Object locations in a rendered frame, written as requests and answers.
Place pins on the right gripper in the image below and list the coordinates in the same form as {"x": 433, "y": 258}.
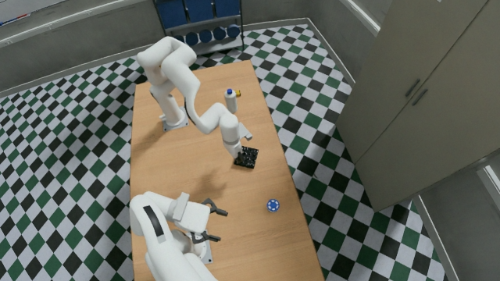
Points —
{"x": 195, "y": 219}

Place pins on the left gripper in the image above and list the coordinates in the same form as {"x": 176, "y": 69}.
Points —
{"x": 235, "y": 151}

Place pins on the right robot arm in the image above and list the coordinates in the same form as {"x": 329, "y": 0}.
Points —
{"x": 172, "y": 253}

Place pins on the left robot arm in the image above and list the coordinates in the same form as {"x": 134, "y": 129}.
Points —
{"x": 162, "y": 67}

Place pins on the white plastic bottle with blue cap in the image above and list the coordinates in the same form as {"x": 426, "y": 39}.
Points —
{"x": 231, "y": 100}

